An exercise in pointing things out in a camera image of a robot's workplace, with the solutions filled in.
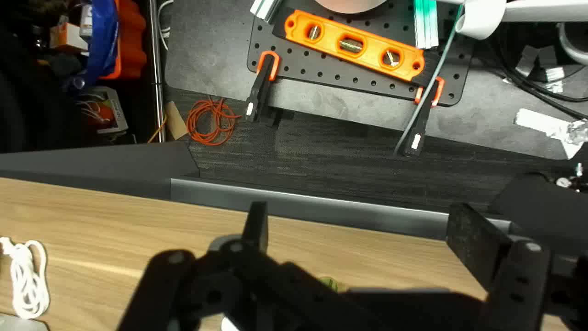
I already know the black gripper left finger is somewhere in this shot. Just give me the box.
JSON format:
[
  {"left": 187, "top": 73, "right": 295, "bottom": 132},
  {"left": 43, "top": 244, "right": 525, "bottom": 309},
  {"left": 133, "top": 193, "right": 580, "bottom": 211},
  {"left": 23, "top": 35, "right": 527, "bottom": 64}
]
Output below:
[{"left": 242, "top": 202, "right": 268, "bottom": 252}]

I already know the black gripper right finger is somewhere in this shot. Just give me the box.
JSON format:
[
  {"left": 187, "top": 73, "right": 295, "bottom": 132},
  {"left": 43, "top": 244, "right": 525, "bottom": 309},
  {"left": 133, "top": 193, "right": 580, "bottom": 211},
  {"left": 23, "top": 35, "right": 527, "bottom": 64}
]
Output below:
[{"left": 446, "top": 204, "right": 510, "bottom": 289}]

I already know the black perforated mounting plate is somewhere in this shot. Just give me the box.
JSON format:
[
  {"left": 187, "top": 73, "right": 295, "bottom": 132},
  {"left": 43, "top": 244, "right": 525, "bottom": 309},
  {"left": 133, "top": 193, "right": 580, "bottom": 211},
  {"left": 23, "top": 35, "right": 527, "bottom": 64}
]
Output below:
[{"left": 246, "top": 0, "right": 477, "bottom": 108}]

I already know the right orange black clamp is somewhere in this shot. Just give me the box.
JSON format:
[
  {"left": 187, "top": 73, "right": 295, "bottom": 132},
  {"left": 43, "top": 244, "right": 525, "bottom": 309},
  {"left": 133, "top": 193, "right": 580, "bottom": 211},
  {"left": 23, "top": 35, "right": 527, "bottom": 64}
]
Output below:
[{"left": 394, "top": 77, "right": 444, "bottom": 158}]

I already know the orange black clamp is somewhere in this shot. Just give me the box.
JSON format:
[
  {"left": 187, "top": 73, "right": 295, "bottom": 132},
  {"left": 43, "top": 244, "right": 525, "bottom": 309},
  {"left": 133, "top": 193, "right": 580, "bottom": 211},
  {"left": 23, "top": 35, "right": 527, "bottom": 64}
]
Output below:
[
  {"left": 246, "top": 50, "right": 280, "bottom": 121},
  {"left": 394, "top": 77, "right": 444, "bottom": 158}
]

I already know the left orange black clamp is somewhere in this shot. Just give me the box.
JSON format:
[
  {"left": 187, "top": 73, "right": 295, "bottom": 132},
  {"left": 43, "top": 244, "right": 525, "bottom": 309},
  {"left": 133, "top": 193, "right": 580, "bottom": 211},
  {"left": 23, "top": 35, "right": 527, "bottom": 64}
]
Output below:
[{"left": 246, "top": 50, "right": 280, "bottom": 121}]

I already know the orange spirit level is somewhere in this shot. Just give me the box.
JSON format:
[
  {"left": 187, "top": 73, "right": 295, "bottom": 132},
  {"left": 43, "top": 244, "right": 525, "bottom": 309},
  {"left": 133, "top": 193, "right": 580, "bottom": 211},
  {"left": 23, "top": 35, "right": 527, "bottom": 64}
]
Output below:
[{"left": 280, "top": 9, "right": 426, "bottom": 81}]

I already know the orange coiled cable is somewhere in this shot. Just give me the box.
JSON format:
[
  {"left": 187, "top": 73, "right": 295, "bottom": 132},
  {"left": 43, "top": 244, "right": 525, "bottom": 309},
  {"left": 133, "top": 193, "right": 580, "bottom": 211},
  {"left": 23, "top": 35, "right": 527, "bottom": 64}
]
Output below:
[{"left": 183, "top": 97, "right": 242, "bottom": 149}]

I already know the white coiled cable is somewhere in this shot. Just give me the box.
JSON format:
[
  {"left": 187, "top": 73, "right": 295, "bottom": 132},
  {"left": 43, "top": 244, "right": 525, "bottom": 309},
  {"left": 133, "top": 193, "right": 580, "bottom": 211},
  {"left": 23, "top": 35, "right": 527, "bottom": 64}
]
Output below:
[{"left": 0, "top": 235, "right": 51, "bottom": 322}]

